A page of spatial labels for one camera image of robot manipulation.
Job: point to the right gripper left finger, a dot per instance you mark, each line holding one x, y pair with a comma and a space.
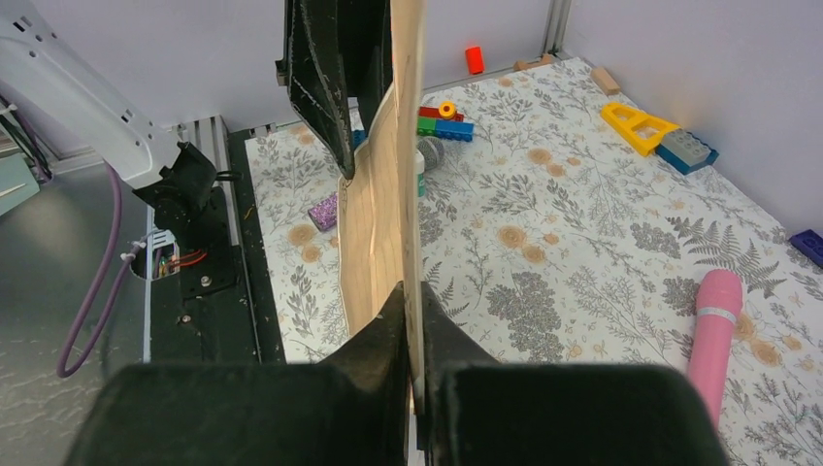
350, 408

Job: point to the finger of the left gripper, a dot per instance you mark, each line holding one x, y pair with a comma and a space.
313, 72
365, 47

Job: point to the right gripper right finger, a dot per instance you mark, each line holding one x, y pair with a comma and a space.
479, 411

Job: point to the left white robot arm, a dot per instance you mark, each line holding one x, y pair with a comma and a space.
172, 177

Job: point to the orange red cylinder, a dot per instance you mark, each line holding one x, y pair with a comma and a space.
474, 60

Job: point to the colourful lego toy stack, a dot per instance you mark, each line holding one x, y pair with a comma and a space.
444, 122

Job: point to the black microphone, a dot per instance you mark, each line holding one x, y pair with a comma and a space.
432, 150

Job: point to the small green white bottle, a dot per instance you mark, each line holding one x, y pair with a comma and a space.
419, 169

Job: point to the purple glitter microphone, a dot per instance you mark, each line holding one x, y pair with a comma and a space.
324, 214

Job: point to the wooden block at edge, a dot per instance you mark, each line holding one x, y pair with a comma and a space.
523, 65

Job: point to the floral table mat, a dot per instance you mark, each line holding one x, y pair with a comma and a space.
548, 238

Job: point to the wooden block left back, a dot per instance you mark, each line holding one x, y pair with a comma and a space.
605, 81

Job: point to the pink toy microphone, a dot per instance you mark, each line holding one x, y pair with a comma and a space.
719, 303

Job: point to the yellow triangle toy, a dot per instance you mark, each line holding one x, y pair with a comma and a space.
642, 131

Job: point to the blue grey lego brick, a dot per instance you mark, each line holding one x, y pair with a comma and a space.
685, 152

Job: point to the dark purple lego brick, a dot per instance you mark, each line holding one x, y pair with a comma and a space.
810, 244

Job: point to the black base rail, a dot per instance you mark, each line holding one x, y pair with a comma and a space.
220, 307

